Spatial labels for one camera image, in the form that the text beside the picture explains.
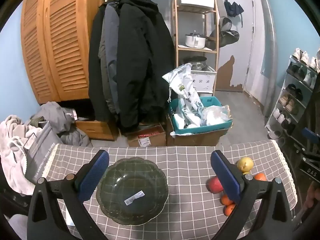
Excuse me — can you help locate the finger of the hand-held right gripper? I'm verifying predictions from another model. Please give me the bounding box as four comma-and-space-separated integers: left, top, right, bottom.
295, 127, 320, 155

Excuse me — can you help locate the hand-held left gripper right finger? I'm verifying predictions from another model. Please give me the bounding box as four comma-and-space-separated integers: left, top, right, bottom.
210, 150, 294, 240

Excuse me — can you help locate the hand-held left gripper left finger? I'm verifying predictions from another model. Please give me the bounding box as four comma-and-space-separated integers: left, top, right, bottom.
27, 149, 110, 240

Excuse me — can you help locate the red apple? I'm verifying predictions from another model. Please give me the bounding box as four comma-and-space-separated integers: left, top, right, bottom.
208, 176, 225, 194

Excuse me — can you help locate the green glass bowl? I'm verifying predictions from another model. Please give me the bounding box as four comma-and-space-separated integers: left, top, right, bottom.
96, 157, 169, 225

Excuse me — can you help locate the person's right hand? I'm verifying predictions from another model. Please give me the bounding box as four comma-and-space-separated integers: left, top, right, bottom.
304, 182, 320, 209

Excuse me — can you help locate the group of assorted shoes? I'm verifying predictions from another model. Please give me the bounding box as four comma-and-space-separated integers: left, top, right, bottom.
269, 47, 320, 138

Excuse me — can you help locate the grey checked tablecloth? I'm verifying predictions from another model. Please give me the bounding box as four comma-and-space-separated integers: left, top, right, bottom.
32, 140, 298, 240

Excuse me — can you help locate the wooden drawer box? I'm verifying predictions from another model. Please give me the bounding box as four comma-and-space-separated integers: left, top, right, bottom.
75, 119, 119, 141

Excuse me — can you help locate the large cardboard box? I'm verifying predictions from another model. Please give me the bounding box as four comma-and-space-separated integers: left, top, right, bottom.
166, 116, 229, 147

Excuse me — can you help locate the grey tote bag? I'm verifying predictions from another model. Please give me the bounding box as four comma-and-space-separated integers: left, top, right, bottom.
25, 121, 64, 184

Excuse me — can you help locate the clear plastic bag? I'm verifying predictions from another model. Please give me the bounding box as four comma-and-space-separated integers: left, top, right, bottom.
200, 105, 232, 127

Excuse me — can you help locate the small cardboard box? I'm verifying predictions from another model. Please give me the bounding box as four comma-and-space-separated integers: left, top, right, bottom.
125, 124, 167, 147

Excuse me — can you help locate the pile of grey clothes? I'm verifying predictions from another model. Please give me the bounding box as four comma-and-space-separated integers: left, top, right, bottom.
30, 102, 93, 147

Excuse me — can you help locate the white shoe rack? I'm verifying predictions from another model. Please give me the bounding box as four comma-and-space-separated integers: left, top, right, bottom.
265, 47, 320, 140

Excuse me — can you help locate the teal plastic crate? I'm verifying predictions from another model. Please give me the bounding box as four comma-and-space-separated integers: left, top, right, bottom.
169, 95, 233, 135

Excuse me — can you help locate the pale fleece blanket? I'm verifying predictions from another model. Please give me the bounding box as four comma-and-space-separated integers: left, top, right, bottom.
0, 115, 43, 195

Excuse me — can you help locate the grey vertical pipe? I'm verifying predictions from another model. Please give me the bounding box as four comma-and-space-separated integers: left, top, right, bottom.
256, 0, 278, 117

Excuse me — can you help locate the white plastic basket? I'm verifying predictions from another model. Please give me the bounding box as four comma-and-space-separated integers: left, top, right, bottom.
191, 66, 217, 90

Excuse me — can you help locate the white rice bag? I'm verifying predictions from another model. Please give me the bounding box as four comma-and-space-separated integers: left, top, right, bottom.
162, 64, 207, 128

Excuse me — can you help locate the white door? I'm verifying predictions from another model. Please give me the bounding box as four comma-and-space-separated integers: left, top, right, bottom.
244, 0, 260, 95

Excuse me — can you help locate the black jacket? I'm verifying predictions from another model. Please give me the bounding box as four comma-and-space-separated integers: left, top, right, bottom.
89, 4, 110, 122

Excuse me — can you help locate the steel pot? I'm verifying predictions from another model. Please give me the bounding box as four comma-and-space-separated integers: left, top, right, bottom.
184, 56, 208, 70

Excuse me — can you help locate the olive hanging bag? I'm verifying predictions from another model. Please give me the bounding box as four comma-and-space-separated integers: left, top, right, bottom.
207, 17, 240, 50

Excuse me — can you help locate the black hooded coat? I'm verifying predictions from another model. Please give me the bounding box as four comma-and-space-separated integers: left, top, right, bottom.
110, 0, 175, 130

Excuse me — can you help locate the grey jacket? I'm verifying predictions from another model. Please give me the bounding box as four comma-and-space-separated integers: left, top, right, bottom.
99, 1, 120, 113

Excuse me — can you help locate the wooden louvered wardrobe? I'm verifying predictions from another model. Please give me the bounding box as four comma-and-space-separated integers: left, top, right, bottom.
20, 0, 104, 104

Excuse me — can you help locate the white cooking pot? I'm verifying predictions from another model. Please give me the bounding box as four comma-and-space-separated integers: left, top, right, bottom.
185, 31, 208, 48

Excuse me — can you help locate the dark blue umbrella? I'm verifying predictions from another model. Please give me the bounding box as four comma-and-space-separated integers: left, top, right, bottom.
224, 0, 244, 18

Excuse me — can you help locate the wooden shelf unit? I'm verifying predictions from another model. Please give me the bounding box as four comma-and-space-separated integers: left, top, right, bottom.
173, 0, 220, 98

